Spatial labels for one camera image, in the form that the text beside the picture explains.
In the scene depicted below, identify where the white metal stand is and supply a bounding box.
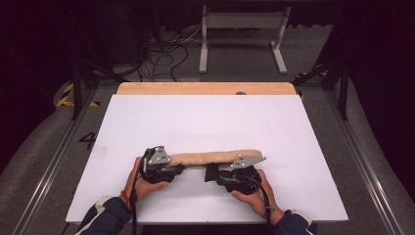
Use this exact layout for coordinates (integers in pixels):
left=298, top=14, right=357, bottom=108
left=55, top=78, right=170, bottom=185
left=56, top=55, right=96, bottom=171
left=199, top=5, right=292, bottom=75

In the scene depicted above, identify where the person's right hand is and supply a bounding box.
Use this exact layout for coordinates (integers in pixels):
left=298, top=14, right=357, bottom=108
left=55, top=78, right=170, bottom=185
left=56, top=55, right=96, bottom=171
left=232, top=169, right=285, bottom=226

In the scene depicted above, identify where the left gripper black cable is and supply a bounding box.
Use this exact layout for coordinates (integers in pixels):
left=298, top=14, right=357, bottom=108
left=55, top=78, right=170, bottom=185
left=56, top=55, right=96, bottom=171
left=129, top=148, right=155, bottom=235

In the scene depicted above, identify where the wooden table board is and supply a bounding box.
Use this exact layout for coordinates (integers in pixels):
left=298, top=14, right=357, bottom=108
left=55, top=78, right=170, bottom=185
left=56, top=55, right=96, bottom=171
left=116, top=81, right=298, bottom=96

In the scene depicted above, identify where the aluminium floor rail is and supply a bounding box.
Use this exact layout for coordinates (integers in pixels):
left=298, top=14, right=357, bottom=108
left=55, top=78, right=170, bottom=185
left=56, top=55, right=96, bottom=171
left=13, top=87, right=99, bottom=235
left=326, top=89, right=407, bottom=235

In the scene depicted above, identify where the black metal stand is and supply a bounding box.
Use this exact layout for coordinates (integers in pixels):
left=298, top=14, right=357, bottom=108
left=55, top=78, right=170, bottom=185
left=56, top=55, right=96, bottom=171
left=69, top=58, right=131, bottom=120
left=292, top=60, right=352, bottom=121

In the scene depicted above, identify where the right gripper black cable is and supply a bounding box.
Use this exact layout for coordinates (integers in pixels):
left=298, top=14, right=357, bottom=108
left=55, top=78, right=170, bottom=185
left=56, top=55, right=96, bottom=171
left=246, top=175, right=277, bottom=227

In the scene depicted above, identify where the yellow black floor tape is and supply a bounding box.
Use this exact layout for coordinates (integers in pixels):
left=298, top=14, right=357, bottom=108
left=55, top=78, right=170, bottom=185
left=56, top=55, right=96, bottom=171
left=56, top=82, right=101, bottom=108

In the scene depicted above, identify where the beige fleece cover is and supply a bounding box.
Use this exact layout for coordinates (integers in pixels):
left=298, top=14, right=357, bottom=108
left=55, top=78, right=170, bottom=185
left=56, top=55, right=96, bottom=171
left=167, top=149, right=263, bottom=170

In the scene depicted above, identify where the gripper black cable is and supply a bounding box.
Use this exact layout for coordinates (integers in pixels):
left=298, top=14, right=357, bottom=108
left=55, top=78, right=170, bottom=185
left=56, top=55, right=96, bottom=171
left=129, top=148, right=155, bottom=235
left=246, top=175, right=277, bottom=227

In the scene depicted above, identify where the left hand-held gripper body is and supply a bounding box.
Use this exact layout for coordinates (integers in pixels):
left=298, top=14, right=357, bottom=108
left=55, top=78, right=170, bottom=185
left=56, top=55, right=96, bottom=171
left=140, top=145, right=175, bottom=184

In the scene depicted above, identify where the red bracelet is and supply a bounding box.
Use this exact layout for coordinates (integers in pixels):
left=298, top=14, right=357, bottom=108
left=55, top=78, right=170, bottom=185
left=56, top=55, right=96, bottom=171
left=119, top=189, right=132, bottom=212

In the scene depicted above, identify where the bundle of floor cables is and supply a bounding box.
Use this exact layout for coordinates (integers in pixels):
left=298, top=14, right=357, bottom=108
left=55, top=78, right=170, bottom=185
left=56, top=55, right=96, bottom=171
left=136, top=27, right=204, bottom=82

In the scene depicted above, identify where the person's left hand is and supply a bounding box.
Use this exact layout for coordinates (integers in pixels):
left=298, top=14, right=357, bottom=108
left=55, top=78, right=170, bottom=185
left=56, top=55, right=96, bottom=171
left=125, top=157, right=169, bottom=202

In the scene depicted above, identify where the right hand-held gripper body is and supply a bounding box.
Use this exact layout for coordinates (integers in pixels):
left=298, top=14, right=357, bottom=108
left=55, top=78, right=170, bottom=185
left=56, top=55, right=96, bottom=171
left=217, top=155, right=267, bottom=194

